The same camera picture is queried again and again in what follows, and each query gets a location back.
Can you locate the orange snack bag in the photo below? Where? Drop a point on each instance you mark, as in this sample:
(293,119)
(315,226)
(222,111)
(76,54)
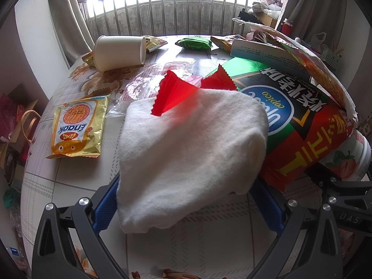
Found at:
(325,75)

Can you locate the black object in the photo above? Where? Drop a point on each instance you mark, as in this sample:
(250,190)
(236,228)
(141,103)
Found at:
(247,16)

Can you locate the orange snack packet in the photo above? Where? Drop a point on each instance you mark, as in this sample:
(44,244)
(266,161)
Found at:
(222,43)

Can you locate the golden wrapper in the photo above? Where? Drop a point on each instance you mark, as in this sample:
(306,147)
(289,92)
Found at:
(155,43)
(87,59)

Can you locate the white cloth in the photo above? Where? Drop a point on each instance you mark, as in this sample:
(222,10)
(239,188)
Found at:
(189,165)

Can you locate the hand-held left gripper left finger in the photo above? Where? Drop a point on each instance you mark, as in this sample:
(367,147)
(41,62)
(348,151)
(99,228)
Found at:
(104,206)

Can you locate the beige curtain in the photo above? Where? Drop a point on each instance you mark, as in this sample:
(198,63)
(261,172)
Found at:
(69,20)
(314,5)

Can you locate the clear plastic wrapper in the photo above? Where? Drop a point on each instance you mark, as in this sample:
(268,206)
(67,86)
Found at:
(139,84)

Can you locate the pink plastic bag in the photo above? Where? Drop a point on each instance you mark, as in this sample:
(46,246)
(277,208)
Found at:
(8,113)

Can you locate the red thermos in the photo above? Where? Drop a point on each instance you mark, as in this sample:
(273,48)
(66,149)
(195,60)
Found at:
(287,27)

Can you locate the white plastic bag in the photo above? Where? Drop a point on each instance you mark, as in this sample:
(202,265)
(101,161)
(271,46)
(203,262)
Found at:
(319,42)

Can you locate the red wrapper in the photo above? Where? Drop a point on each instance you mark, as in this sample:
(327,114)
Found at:
(174,93)

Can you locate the blue white carton box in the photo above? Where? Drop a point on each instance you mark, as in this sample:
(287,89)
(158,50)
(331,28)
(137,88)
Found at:
(261,55)

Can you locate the small cardboard box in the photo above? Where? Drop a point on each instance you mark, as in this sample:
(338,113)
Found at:
(267,19)

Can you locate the white paper cup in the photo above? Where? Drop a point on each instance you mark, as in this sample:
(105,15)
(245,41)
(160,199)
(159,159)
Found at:
(116,52)

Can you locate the large red chip bag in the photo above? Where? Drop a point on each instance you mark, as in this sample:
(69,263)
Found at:
(290,116)

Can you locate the metal window railing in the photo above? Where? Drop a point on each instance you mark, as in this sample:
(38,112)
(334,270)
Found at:
(174,14)

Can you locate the green snack packet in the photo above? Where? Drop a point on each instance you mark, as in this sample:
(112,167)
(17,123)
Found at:
(194,43)

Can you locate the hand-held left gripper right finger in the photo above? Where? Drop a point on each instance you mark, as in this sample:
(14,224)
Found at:
(270,209)

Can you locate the pile of clothes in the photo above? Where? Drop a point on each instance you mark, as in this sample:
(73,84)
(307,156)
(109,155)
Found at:
(267,3)

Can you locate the yellow snack packet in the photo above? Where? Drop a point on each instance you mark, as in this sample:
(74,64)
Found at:
(78,128)

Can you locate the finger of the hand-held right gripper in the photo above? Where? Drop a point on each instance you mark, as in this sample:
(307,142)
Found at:
(348,189)

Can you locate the floral tablecloth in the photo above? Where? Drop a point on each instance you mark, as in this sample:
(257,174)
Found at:
(72,186)

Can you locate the white plastic bottle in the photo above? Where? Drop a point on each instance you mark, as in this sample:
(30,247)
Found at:
(360,151)

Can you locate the brown cardboard box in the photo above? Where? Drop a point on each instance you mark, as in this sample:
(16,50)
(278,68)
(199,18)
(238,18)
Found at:
(17,96)

